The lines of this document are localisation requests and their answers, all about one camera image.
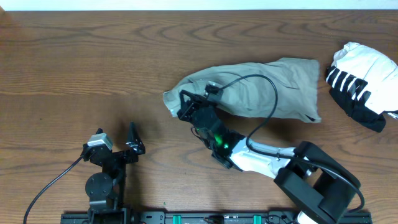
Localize right black camera cable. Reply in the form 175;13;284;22
217;73;365;214

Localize khaki shorts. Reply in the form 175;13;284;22
163;58;322;123

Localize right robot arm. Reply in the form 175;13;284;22
177;90;362;223

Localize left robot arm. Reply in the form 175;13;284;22
81;122;146;224

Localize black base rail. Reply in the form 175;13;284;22
60;210;373;224

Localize black and white garment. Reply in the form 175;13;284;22
325;42;397;133

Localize left black camera cable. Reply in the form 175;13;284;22
23;155;85;224

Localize black camera cable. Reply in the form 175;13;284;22
23;155;85;224
217;73;365;214

